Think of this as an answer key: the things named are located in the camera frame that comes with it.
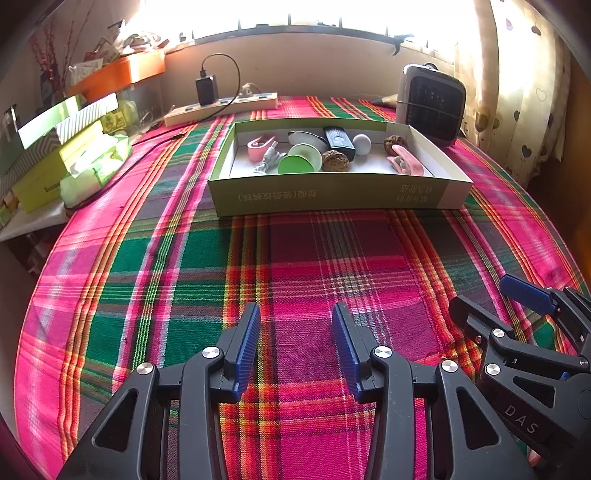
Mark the white grey striped box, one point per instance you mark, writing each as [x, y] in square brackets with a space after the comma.
[87, 115]

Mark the small white jar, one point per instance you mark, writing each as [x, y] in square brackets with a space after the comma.
[310, 150]

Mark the white shelf board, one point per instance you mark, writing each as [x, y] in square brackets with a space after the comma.
[32, 221]

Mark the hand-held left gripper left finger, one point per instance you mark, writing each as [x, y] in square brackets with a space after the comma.
[244, 350]

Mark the red artificial flower branches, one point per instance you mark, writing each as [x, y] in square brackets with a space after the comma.
[51, 64]

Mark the black key fob remote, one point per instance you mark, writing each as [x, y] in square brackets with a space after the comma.
[304, 137]

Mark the small dark frame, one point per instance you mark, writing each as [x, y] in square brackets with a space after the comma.
[11, 122]

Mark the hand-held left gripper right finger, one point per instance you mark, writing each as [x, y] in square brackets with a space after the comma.
[348, 350]

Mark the pink and grey clip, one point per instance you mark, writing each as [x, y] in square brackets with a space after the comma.
[258, 150]

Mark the green cardboard box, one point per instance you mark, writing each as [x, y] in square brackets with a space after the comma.
[332, 196]

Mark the yellow-green small packets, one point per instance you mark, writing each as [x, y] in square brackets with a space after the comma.
[117, 115]

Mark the orange plastic tray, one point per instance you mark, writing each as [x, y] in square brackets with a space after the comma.
[124, 71]

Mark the row of small green packets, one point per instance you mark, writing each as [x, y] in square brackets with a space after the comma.
[9, 207]

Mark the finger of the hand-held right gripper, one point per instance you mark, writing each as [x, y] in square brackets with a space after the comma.
[475, 314]
[526, 291]

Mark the green tissue pack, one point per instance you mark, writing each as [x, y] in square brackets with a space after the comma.
[99, 166]

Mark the black charger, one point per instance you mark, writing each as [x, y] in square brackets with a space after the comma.
[206, 91]

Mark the white plug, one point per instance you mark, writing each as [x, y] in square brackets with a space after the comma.
[249, 91]

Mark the crumpled white plastic bag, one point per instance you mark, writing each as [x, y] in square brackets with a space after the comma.
[138, 42]

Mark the grey zigzag patterned box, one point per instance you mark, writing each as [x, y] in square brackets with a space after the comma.
[39, 154]

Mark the white printed paper bag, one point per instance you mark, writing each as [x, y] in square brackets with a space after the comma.
[87, 71]

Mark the clear plastic container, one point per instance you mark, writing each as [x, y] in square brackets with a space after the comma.
[143, 104]

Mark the white power strip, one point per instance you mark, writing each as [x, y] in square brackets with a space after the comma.
[221, 108]

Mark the cream heart-print curtain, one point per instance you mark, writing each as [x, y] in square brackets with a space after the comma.
[521, 92]

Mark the light green flat box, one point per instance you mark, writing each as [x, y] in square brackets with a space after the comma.
[44, 124]

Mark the brown walnut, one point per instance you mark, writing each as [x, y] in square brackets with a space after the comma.
[333, 160]
[397, 144]

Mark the black window latch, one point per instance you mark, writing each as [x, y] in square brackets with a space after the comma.
[397, 44]

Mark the yellow-green cardboard box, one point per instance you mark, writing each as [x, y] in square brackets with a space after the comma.
[41, 189]

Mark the black doorbell button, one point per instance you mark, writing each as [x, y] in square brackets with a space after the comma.
[339, 141]

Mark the pink green plaid tablecloth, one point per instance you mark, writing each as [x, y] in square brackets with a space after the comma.
[300, 258]

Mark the dark green box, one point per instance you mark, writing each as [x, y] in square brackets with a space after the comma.
[9, 157]

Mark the white mushroom-shaped knob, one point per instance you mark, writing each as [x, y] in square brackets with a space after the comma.
[362, 144]

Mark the window with metal bars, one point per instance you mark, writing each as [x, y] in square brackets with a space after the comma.
[300, 14]

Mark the person's right hand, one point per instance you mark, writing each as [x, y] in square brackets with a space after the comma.
[536, 458]

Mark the grey space heater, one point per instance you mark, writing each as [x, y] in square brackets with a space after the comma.
[434, 110]

